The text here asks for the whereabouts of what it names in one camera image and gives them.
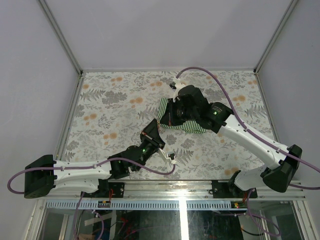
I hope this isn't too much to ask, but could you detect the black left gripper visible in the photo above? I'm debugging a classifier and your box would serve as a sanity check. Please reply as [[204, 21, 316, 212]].
[[135, 120, 166, 173]]

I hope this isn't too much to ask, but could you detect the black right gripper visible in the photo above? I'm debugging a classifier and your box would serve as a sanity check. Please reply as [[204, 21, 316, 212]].
[[160, 98, 198, 126]]

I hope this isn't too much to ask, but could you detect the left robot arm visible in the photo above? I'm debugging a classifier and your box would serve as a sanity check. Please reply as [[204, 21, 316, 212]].
[[23, 119, 165, 199]]

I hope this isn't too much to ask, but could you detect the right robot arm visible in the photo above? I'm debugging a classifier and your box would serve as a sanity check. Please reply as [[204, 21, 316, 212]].
[[158, 85, 302, 198]]

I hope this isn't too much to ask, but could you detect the silver keys bunch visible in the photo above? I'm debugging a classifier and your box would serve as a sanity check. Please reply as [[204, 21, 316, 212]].
[[154, 119, 160, 132]]

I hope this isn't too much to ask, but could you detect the green white striped cloth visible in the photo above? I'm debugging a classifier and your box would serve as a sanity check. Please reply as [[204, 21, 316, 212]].
[[157, 97, 206, 134]]

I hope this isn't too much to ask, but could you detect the floral tablecloth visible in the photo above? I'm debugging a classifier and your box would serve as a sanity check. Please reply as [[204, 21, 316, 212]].
[[61, 70, 274, 180]]

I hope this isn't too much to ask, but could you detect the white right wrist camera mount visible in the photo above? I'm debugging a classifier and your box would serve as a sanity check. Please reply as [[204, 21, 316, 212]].
[[169, 77, 187, 102]]

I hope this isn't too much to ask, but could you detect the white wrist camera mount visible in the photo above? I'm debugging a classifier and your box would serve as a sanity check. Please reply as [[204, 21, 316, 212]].
[[158, 148, 177, 165], [169, 77, 187, 102]]

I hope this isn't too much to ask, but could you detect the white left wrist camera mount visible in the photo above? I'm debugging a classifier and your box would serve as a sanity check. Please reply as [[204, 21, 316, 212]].
[[158, 148, 177, 165]]

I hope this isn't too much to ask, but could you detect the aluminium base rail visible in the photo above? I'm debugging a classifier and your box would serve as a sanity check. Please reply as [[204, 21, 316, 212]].
[[47, 179, 307, 210]]

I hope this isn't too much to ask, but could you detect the right aluminium frame post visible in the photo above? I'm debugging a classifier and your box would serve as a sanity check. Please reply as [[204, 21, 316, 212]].
[[253, 0, 300, 74]]

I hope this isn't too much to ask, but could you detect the aluminium frame post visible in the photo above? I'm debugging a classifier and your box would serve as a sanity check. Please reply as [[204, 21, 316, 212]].
[[36, 0, 83, 75], [253, 0, 300, 74]]

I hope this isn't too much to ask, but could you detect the left aluminium frame post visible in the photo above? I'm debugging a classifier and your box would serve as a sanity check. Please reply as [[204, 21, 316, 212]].
[[36, 0, 83, 75]]

